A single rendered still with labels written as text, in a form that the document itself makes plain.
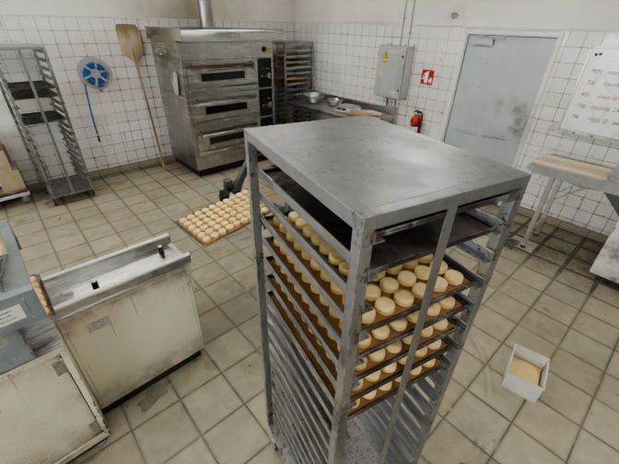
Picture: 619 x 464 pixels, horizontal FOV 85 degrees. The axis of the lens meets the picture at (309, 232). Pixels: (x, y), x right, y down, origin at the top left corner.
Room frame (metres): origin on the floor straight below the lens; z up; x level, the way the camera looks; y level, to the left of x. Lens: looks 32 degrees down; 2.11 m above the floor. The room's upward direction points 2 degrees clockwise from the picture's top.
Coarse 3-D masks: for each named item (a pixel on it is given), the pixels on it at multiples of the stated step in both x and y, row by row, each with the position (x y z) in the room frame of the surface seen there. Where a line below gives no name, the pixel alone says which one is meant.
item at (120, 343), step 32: (160, 256) 1.70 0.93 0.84; (64, 288) 1.38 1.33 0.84; (96, 288) 1.37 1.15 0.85; (160, 288) 1.49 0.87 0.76; (192, 288) 1.62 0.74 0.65; (64, 320) 1.17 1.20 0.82; (96, 320) 1.25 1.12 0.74; (128, 320) 1.34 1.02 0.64; (160, 320) 1.46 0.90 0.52; (192, 320) 1.58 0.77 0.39; (96, 352) 1.21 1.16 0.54; (128, 352) 1.31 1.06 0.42; (160, 352) 1.42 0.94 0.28; (192, 352) 1.55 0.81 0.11; (96, 384) 1.16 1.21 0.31; (128, 384) 1.26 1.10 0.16
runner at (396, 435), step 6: (372, 408) 0.95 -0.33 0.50; (378, 408) 0.95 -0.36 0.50; (378, 414) 0.92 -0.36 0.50; (384, 414) 0.91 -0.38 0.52; (384, 420) 0.89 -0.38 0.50; (396, 432) 0.83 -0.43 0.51; (396, 438) 0.81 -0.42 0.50; (402, 438) 0.80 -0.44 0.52; (402, 444) 0.79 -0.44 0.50; (402, 450) 0.76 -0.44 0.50; (408, 450) 0.76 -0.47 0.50; (408, 456) 0.74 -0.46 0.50; (414, 456) 0.73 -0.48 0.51
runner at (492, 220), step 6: (474, 210) 0.80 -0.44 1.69; (480, 210) 0.79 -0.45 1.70; (474, 216) 0.80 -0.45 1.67; (480, 216) 0.78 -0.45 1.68; (486, 216) 0.77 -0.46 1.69; (492, 216) 0.76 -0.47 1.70; (486, 222) 0.77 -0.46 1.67; (492, 222) 0.75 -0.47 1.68; (498, 222) 0.74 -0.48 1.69; (504, 222) 0.73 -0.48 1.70; (498, 228) 0.73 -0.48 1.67; (498, 234) 0.72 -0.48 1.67
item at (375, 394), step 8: (272, 296) 1.04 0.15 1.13; (280, 304) 1.00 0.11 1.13; (288, 320) 0.91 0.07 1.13; (296, 328) 0.88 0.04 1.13; (296, 336) 0.84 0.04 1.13; (304, 344) 0.80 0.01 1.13; (312, 360) 0.74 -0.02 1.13; (432, 360) 0.74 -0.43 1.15; (320, 368) 0.71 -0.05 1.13; (416, 368) 0.70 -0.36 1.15; (424, 368) 0.72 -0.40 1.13; (416, 376) 0.69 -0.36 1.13; (328, 384) 0.65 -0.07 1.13; (392, 384) 0.66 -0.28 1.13; (376, 392) 0.63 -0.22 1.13; (384, 392) 0.63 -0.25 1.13; (360, 400) 0.60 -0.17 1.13; (368, 400) 0.60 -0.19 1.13; (352, 408) 0.57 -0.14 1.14
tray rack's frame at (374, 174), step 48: (288, 144) 0.92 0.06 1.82; (336, 144) 0.93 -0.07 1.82; (384, 144) 0.95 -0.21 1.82; (432, 144) 0.96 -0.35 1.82; (336, 192) 0.61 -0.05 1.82; (384, 192) 0.62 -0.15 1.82; (432, 192) 0.62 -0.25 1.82; (480, 192) 0.66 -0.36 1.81; (432, 288) 0.63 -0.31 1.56; (480, 288) 0.73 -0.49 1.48; (336, 384) 0.53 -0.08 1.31; (336, 432) 0.51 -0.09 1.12
